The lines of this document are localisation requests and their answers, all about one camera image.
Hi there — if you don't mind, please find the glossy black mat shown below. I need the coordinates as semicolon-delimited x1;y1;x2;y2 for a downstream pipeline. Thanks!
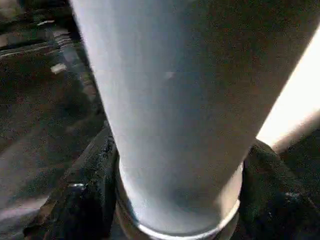
0;0;320;240

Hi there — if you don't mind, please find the white plastic table top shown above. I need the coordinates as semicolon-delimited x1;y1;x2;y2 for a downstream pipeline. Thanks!
256;25;320;153

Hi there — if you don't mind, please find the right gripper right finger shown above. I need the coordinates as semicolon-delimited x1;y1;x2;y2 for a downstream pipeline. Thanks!
234;141;320;240

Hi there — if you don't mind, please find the white plastic table leg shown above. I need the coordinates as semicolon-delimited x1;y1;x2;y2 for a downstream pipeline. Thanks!
67;0;320;240

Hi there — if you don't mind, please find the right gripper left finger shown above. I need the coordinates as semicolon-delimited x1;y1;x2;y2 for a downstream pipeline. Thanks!
22;129;120;240

